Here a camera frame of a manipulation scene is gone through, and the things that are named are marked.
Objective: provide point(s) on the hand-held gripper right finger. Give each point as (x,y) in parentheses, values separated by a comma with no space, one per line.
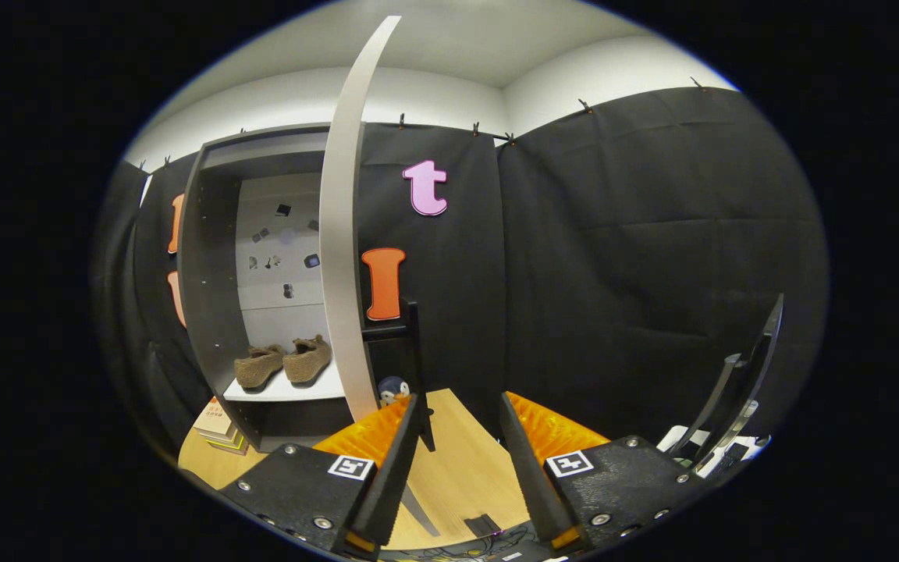
(531,476)

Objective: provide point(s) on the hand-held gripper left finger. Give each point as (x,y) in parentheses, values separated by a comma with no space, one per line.
(395,476)

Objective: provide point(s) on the brown fuzzy slipper shoe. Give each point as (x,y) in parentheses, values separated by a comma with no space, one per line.
(258,367)
(307,363)

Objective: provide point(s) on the grey shoe cabinet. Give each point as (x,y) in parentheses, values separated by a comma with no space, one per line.
(211,297)

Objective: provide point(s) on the small black box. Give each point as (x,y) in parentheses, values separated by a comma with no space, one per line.
(482,524)

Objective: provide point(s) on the white paper sheets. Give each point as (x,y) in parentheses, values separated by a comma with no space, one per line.
(684,437)

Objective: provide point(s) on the yellow edged book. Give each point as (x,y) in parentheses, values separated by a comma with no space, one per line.
(223,441)

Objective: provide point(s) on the black backdrop cloth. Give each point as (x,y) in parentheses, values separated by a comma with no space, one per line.
(613,273)

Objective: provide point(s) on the dark slanted stand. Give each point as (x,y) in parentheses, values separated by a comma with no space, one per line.
(738,390)

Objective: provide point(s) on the row of black cloth clips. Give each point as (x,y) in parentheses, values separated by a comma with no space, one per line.
(475,127)

